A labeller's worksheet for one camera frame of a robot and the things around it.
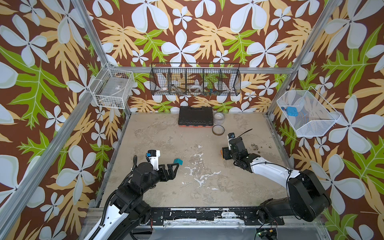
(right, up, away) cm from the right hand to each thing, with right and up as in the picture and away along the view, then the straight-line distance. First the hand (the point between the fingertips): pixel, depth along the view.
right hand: (225, 147), depth 91 cm
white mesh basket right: (+45, +20, -9) cm, 50 cm away
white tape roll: (-18, +39, +8) cm, 44 cm away
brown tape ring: (-3, +8, +17) cm, 19 cm away
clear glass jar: (+1, +20, +25) cm, 32 cm away
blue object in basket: (+38, +22, -5) cm, 44 cm away
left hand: (-31, -5, -19) cm, 37 cm away
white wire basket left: (-68, +36, -5) cm, 77 cm away
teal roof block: (-30, -8, +1) cm, 31 cm away
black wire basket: (-19, +45, +7) cm, 49 cm away
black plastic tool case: (-18, +21, +23) cm, 35 cm away
